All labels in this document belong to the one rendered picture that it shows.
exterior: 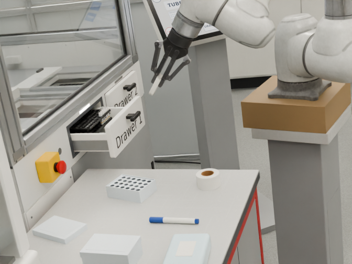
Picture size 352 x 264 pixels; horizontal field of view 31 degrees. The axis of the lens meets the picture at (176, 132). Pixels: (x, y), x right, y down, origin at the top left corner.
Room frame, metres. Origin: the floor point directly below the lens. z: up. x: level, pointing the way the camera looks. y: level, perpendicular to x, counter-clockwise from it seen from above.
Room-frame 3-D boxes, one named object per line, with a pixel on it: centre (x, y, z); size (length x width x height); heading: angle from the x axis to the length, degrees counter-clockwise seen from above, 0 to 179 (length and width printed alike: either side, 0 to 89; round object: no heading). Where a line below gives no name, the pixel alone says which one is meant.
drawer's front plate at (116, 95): (2.36, 0.18, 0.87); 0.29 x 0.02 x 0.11; 160
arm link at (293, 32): (2.15, -0.47, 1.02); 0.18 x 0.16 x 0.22; 31
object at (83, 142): (2.09, 0.36, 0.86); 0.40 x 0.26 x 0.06; 70
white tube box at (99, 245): (1.36, 0.20, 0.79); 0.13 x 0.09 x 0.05; 69
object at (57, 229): (1.56, 0.35, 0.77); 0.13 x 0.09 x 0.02; 52
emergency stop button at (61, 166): (1.74, 0.35, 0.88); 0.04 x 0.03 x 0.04; 160
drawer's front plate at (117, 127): (2.02, 0.16, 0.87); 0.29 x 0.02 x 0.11; 160
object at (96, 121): (2.05, 0.25, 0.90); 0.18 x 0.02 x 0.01; 160
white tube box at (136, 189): (1.73, 0.16, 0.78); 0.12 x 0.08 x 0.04; 55
